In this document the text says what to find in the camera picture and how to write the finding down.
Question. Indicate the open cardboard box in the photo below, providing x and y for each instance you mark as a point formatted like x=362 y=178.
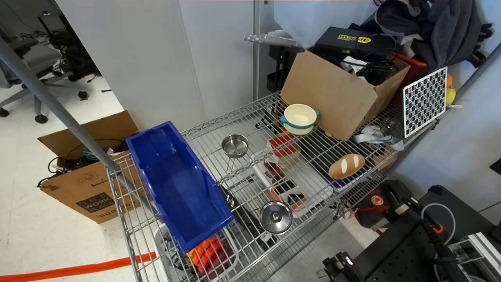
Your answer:
x=328 y=94

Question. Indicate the blue plastic bin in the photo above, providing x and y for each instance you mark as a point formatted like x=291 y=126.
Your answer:
x=180 y=188

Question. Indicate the black backpack with red patch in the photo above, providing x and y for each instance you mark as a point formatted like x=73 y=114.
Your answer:
x=377 y=201

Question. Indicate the grey office chair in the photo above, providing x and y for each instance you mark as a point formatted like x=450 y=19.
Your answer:
x=37 y=58

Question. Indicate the orange floor tape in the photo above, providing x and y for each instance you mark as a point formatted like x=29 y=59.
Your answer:
x=78 y=269

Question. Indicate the pile of dark clothing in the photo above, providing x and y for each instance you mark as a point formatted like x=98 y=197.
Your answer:
x=442 y=27

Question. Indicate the red container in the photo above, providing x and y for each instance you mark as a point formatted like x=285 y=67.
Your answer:
x=415 y=68

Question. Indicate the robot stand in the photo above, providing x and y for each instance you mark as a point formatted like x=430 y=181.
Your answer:
x=395 y=254

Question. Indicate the small steel bowl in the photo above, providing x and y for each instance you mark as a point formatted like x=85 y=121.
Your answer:
x=235 y=147

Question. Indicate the orange red plastic toy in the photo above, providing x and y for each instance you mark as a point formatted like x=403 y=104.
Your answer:
x=211 y=256

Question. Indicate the black white checkerboard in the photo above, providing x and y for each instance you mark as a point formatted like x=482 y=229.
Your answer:
x=425 y=102

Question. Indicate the black box with yellow print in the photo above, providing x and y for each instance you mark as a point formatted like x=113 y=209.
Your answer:
x=352 y=41

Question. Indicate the small brown box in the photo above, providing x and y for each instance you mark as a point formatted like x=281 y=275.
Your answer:
x=385 y=159

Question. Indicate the black wall holder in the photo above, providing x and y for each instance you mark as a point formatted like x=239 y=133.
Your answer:
x=280 y=66

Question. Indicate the steel pot lid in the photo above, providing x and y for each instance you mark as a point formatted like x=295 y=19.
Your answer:
x=276 y=217

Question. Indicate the white plastic tub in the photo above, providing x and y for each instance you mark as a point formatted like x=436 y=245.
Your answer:
x=164 y=250

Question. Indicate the yellow and orange toy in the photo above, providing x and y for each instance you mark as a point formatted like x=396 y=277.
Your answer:
x=450 y=96

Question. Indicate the red and white packet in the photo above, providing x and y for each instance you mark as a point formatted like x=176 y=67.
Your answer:
x=282 y=144

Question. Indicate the bread roll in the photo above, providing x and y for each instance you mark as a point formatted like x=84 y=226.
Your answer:
x=346 y=166

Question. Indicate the white tray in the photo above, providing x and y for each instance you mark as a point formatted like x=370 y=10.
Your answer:
x=309 y=184

